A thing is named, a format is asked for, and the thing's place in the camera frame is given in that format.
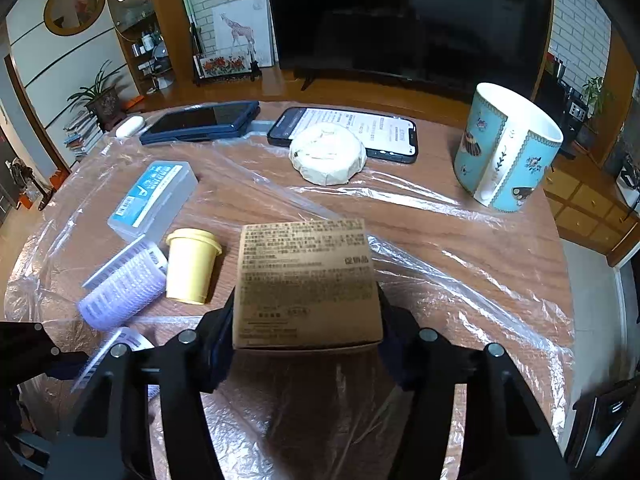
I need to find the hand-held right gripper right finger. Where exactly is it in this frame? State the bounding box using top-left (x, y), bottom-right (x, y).
top-left (376, 284), bottom-right (571, 480)

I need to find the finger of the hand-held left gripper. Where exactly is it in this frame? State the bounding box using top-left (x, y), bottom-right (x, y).
top-left (0, 321), bottom-right (96, 386)

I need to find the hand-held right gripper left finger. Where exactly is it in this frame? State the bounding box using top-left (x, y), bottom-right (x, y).
top-left (42, 294), bottom-right (235, 480)

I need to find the purple hair roller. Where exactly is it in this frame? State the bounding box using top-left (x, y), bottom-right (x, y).
top-left (77, 236), bottom-right (168, 332)
top-left (70, 326), bottom-right (157, 403)

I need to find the brown cardboard box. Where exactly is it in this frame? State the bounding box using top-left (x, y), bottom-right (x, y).
top-left (232, 218), bottom-right (385, 351)

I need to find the yellow plastic cup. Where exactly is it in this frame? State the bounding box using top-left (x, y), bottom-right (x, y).
top-left (165, 228), bottom-right (223, 306)

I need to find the clear plastic sheet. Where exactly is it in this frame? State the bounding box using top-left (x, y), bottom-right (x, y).
top-left (5, 130), bottom-right (576, 480)

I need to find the clear plastic box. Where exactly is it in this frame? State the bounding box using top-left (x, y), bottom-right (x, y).
top-left (107, 160), bottom-right (197, 246)

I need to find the white paper-wrapped tea cake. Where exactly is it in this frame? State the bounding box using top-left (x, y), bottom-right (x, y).
top-left (289, 124), bottom-right (367, 187)

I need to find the stack of books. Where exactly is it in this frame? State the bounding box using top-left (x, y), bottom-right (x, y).
top-left (62, 110), bottom-right (103, 163)

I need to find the black smartphone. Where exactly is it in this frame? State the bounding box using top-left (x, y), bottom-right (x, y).
top-left (266, 106), bottom-right (418, 163)

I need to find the dark blue tablet case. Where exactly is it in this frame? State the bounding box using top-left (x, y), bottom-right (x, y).
top-left (139, 101), bottom-right (260, 146)

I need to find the blue butterfly mug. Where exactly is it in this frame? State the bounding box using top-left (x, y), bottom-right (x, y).
top-left (453, 82), bottom-right (564, 210)

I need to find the white earbuds case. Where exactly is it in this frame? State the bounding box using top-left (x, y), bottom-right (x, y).
top-left (115, 116), bottom-right (146, 138)

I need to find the wooden drawer cabinet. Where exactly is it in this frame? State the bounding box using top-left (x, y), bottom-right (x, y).
top-left (542, 155), bottom-right (640, 266)

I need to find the potted orchid plant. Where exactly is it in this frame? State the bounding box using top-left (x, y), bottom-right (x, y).
top-left (67, 60), bottom-right (128, 133)

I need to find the framed flower picture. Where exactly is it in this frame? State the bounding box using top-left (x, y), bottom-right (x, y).
top-left (192, 51), bottom-right (263, 86)

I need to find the black coffee machine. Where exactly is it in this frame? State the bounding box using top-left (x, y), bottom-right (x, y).
top-left (537, 57), bottom-right (590, 133)

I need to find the giraffe drawing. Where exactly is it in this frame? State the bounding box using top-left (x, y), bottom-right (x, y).
top-left (212, 0), bottom-right (275, 68)

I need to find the green rolled tube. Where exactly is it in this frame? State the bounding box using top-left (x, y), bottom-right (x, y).
top-left (180, 0), bottom-right (202, 61)

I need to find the green potted plant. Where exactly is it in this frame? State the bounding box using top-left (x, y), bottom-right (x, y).
top-left (575, 76), bottom-right (613, 146)

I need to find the black television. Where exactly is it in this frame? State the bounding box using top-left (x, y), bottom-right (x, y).
top-left (262, 0), bottom-right (553, 101)

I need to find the round framed wall picture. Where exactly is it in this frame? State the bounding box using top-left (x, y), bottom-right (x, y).
top-left (44, 0), bottom-right (107, 37)

